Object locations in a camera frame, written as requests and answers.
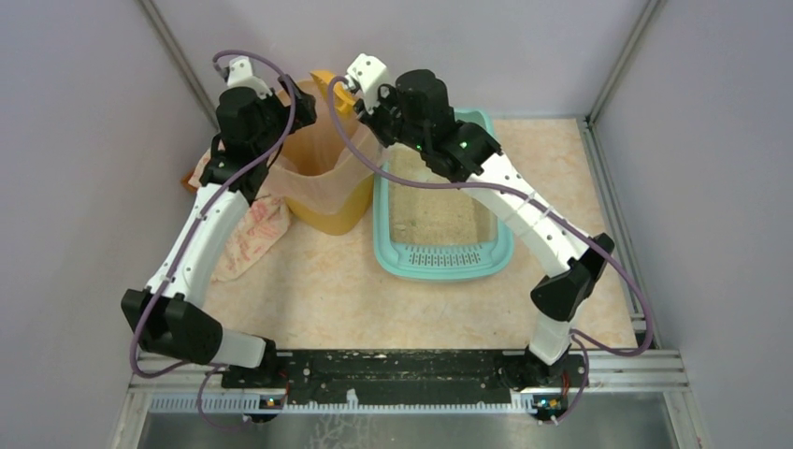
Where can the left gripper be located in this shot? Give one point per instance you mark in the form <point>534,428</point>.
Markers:
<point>300,106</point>

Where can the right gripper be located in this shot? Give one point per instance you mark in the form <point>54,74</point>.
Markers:
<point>384,116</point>

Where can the yellow litter scoop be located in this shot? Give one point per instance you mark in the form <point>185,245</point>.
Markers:
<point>339,100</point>

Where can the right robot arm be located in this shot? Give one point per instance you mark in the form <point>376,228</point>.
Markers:
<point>414,111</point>

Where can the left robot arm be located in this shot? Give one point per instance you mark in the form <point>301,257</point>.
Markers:
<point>167,315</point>

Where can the cat litter sand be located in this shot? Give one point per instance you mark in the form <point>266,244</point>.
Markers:
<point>437,217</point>

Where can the teal litter box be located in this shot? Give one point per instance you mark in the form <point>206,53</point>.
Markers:
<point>435,262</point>

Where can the orange plastic bin liner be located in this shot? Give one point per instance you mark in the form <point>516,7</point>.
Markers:
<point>317,170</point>

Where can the pink patterned cloth bag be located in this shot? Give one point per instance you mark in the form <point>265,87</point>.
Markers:
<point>264,224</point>

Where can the brown wooden tray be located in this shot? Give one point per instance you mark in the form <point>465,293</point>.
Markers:
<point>185,183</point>

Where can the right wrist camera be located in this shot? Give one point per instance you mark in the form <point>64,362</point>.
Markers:
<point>367,73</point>

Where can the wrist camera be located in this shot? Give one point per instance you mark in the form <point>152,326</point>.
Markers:
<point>367,73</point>
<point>240,74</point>

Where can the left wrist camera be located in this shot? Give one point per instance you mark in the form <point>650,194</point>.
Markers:
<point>240,74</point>

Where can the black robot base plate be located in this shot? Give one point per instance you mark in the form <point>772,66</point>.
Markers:
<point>408,377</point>

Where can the aluminium frame rail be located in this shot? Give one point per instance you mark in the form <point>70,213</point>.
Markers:
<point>193,388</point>

